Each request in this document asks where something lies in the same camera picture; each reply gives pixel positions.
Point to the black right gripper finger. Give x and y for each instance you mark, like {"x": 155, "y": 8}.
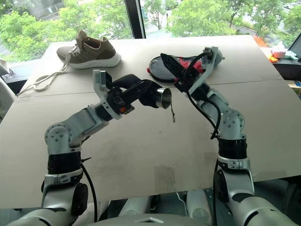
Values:
{"x": 170, "y": 68}
{"x": 178, "y": 67}

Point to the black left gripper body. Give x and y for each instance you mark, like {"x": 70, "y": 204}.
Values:
{"x": 118, "y": 100}

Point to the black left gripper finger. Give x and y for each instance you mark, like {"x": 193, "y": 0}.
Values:
{"x": 141, "y": 87}

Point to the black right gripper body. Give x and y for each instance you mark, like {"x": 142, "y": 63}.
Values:
{"x": 181, "y": 85}

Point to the metal cup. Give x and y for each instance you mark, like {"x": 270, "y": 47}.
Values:
{"x": 164, "y": 99}

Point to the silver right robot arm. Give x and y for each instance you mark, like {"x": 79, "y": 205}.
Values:
{"x": 231, "y": 122}

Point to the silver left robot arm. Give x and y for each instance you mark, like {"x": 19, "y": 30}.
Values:
{"x": 77, "y": 122}

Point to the red fabric item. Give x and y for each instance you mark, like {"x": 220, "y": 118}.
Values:
{"x": 187, "y": 63}

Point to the round black disc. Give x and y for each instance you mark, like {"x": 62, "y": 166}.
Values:
{"x": 160, "y": 69}

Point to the olive sneaker with white sole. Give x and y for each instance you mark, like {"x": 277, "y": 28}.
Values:
{"x": 94, "y": 55}

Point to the orange crumpled item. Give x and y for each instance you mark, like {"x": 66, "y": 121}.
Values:
{"x": 261, "y": 42}

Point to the small orange item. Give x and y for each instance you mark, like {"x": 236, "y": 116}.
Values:
{"x": 273, "y": 58}

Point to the pink tissue box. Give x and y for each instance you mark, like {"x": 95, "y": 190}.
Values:
{"x": 278, "y": 53}

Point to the black side desk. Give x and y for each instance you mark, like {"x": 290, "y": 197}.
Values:
{"x": 288, "y": 68}

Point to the mint green box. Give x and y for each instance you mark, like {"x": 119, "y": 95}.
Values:
{"x": 291, "y": 55}

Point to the grey rounded shell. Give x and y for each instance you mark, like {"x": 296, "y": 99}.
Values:
{"x": 198, "y": 203}

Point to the silver robot torso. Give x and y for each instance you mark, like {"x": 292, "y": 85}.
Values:
{"x": 150, "y": 220}

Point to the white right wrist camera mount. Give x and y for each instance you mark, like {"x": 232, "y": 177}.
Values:
{"x": 203, "y": 75}

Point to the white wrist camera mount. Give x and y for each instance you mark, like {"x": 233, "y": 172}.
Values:
{"x": 203, "y": 75}
{"x": 101, "y": 82}

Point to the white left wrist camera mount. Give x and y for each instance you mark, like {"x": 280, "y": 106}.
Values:
{"x": 101, "y": 82}

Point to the black window frame post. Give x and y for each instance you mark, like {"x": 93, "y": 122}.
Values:
{"x": 136, "y": 18}

